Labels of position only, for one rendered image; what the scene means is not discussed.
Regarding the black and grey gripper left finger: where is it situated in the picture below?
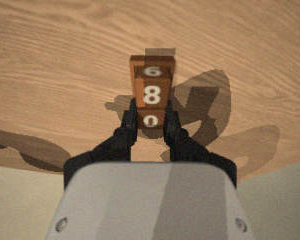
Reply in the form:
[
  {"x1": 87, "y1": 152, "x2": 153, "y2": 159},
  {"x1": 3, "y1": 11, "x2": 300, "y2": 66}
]
[{"x1": 63, "y1": 99, "x2": 138, "y2": 191}]

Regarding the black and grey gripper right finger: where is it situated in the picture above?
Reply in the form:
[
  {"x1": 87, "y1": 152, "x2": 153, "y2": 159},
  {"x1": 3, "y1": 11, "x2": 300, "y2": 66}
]
[{"x1": 163, "y1": 100, "x2": 237, "y2": 190}]

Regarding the brown calendar cube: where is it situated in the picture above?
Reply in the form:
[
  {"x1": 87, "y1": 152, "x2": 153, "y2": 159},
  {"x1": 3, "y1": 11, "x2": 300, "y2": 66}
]
[
  {"x1": 134, "y1": 66, "x2": 171, "y2": 108},
  {"x1": 136, "y1": 107, "x2": 166, "y2": 129}
]

